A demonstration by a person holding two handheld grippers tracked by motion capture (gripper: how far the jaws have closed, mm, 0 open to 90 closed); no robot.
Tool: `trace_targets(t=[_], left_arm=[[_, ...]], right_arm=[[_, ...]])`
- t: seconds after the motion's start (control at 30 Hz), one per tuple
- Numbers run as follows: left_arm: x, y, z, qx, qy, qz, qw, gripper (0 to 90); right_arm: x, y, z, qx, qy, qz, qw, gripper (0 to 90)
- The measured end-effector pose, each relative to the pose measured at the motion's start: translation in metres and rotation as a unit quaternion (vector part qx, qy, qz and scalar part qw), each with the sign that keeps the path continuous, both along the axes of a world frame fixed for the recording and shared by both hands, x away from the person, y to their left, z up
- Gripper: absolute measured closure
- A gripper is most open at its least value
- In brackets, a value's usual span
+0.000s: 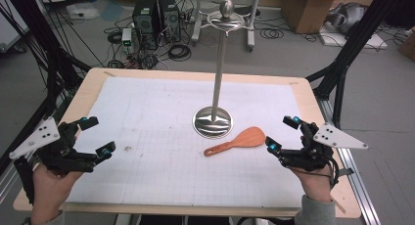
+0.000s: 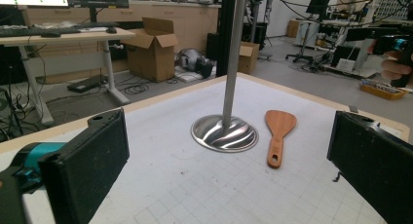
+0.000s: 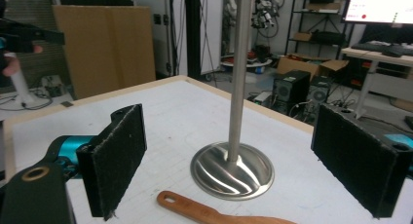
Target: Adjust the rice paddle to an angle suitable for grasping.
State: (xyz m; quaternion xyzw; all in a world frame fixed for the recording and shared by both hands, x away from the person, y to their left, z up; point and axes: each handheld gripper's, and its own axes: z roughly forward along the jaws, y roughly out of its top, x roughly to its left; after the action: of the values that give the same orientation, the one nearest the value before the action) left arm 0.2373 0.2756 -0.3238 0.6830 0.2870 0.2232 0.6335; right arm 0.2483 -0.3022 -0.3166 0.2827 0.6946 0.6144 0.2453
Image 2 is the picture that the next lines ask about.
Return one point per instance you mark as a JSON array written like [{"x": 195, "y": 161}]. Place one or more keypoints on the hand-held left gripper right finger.
[{"x": 373, "y": 159}]

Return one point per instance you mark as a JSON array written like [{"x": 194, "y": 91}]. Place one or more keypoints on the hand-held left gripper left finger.
[{"x": 87, "y": 165}]

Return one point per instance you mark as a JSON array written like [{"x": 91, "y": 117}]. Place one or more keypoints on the wooden spatula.
[{"x": 280, "y": 123}]

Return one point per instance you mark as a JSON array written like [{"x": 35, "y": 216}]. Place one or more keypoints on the metal utensil stand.
[{"x": 233, "y": 55}]

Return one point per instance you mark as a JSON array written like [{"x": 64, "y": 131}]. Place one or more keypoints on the yellow tray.
[{"x": 383, "y": 90}]

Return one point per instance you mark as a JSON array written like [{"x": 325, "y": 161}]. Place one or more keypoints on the grey tape tab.
[{"x": 353, "y": 109}]

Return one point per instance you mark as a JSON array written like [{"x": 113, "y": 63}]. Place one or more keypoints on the flat black device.
[{"x": 86, "y": 84}]

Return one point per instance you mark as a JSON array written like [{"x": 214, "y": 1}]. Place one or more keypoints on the white grid mat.
[{"x": 195, "y": 185}]

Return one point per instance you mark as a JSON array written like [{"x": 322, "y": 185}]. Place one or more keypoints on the large open cardboard box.
[{"x": 151, "y": 58}]

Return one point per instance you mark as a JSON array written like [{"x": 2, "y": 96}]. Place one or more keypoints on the white-legged wooden desk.
[{"x": 65, "y": 38}]

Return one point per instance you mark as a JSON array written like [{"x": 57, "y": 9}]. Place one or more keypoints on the white flat board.
[{"x": 186, "y": 77}]

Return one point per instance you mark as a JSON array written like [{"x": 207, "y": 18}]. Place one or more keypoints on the black computer mouse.
[{"x": 111, "y": 30}]

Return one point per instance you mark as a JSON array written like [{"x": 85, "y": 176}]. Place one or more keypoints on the small cardboard box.
[{"x": 247, "y": 60}]

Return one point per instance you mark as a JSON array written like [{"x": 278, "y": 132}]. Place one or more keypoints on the black keyboard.
[{"x": 32, "y": 31}]

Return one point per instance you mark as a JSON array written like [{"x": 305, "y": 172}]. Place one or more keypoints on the grey rounded device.
[{"x": 193, "y": 60}]

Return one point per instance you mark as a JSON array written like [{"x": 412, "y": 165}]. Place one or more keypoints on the black frame post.
[{"x": 225, "y": 32}]

